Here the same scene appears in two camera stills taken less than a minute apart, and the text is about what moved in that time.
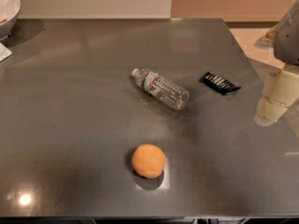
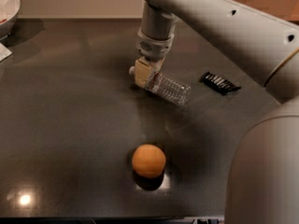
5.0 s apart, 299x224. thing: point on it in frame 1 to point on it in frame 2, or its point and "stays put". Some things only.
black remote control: (220, 84) stays put
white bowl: (9, 9) stays put
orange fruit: (149, 161) stays put
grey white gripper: (288, 39) to (153, 48)
